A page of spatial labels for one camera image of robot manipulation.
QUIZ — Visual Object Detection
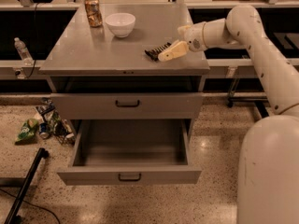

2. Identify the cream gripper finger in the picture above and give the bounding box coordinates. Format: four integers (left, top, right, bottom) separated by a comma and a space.
178, 25, 191, 38
158, 40, 189, 62

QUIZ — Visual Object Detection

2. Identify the white ceramic bowl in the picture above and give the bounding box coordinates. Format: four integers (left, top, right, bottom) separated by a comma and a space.
105, 13, 135, 38

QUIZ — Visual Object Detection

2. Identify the closed grey upper drawer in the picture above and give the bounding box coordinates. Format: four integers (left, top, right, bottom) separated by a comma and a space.
50, 92, 203, 119

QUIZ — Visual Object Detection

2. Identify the clear plastic water bottle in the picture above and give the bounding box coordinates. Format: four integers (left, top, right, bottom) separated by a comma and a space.
14, 37, 34, 66

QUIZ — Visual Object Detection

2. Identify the open grey middle drawer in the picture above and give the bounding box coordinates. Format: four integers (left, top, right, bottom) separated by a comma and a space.
58, 119, 201, 186

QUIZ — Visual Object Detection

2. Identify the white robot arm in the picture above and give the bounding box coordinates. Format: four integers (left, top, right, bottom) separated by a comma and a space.
158, 5, 299, 224

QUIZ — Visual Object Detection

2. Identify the black stand leg left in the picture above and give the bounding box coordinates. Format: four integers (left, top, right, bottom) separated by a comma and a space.
0, 147, 49, 224

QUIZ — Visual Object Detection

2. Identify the black floor cable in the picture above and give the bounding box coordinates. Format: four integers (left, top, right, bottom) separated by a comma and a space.
0, 188, 62, 224

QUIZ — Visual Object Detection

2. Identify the green chip bag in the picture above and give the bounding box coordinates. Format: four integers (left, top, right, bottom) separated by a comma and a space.
15, 119, 38, 145

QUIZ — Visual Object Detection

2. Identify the black rxbar chocolate wrapper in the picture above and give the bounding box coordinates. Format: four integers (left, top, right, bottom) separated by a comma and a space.
145, 42, 171, 62

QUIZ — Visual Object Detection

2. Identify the blue can on floor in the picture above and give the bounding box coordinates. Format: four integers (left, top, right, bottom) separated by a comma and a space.
39, 122, 50, 139

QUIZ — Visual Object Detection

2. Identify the long grey workbench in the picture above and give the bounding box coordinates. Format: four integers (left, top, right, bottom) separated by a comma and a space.
0, 57, 299, 81

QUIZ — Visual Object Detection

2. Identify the orange soda can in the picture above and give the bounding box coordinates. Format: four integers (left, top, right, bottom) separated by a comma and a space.
84, 0, 103, 27

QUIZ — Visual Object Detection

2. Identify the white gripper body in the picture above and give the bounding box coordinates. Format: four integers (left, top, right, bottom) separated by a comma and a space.
184, 22, 207, 52

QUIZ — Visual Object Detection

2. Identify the grey metal drawer cabinet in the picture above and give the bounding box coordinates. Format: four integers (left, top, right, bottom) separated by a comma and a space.
47, 4, 206, 131

